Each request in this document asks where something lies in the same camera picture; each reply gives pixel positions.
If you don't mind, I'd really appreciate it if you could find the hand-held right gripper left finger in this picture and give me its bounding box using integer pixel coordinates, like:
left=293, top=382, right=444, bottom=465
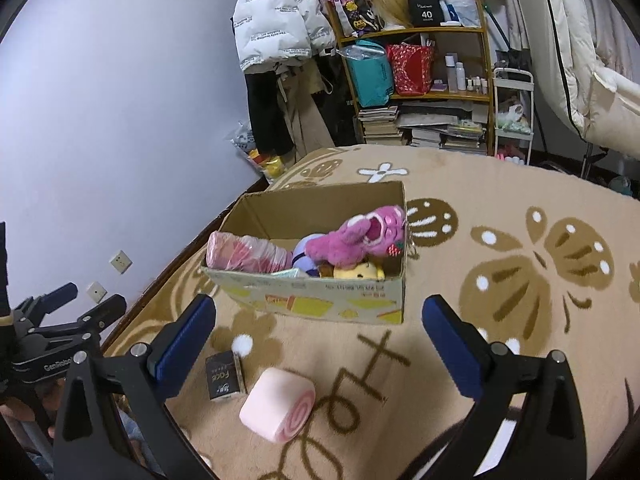
left=52, top=294, right=217, bottom=480

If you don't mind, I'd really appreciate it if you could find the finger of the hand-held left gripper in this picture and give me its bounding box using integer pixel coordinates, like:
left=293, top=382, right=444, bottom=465
left=29, top=294, right=128, bottom=349
left=14, top=283, right=79, bottom=324

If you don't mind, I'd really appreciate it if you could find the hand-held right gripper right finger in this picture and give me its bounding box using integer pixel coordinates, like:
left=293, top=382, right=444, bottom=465
left=421, top=295, right=587, bottom=480

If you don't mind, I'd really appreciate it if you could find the black tissue pack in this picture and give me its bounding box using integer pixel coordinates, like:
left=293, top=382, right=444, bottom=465
left=205, top=351, right=247, bottom=402

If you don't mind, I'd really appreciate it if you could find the pink roll cushion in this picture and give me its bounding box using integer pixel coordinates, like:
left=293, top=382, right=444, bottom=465
left=238, top=367, right=317, bottom=444

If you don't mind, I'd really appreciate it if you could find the pink plastic-wrapped pack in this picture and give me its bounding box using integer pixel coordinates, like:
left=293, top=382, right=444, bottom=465
left=206, top=231, right=293, bottom=274

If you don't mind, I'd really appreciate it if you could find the yellow plush duck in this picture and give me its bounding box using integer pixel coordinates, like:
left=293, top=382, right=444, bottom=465
left=332, top=259, right=386, bottom=281

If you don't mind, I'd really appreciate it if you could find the cardboard box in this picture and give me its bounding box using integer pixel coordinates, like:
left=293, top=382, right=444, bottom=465
left=201, top=180, right=408, bottom=326

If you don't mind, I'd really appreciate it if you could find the pink plush toy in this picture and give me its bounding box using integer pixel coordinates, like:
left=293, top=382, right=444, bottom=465
left=305, top=204, right=407, bottom=267

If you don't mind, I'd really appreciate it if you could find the purple plush toy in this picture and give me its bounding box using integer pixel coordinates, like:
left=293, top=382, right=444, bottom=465
left=291, top=234, right=323, bottom=277

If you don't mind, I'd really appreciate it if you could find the beige patterned blanket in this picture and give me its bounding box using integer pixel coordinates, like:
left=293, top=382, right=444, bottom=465
left=100, top=144, right=640, bottom=480

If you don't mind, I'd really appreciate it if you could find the clear bag of toys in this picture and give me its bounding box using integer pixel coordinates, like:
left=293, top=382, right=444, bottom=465
left=231, top=122, right=296, bottom=181

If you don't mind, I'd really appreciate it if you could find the stack of books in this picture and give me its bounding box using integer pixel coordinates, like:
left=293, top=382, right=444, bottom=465
left=357, top=100, right=488, bottom=155

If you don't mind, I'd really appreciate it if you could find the green plastic bag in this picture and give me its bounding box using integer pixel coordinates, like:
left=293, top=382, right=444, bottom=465
left=496, top=102, right=531, bottom=133

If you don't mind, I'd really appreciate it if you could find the black hanging garment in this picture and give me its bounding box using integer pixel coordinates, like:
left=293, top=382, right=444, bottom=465
left=245, top=70, right=296, bottom=156

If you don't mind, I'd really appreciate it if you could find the beige hanging garment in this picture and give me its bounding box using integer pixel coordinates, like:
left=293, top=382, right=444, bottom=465
left=277, top=62, right=336, bottom=158

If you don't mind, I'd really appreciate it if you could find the white trolley cart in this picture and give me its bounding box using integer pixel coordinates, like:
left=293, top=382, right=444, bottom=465
left=492, top=67, right=535, bottom=165

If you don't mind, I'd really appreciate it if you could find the teal shopping bag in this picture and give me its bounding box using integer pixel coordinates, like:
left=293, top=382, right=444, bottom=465
left=345, top=42, right=396, bottom=109

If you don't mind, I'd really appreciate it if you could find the red shopping bag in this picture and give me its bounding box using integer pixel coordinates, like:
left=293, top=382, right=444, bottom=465
left=386, top=42, right=436, bottom=97

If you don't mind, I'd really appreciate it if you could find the cream recliner chair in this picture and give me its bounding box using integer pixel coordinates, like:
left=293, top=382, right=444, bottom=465
left=505, top=0, right=640, bottom=161

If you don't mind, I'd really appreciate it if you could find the wooden shelf unit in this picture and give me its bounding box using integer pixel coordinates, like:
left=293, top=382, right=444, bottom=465
left=325, top=0, right=493, bottom=156

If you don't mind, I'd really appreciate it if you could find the black box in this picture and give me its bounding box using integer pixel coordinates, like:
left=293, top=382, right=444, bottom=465
left=406, top=0, right=445, bottom=27

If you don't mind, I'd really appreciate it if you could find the white puffer jacket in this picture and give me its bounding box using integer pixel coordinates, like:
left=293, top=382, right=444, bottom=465
left=232, top=0, right=337, bottom=76

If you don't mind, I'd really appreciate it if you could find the blonde wig head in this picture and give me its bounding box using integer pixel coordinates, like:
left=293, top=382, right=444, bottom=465
left=367, top=0, right=413, bottom=31

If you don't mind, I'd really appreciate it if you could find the pink and black bag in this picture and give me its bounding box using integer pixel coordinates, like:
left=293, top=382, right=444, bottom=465
left=327, top=0, right=386, bottom=36

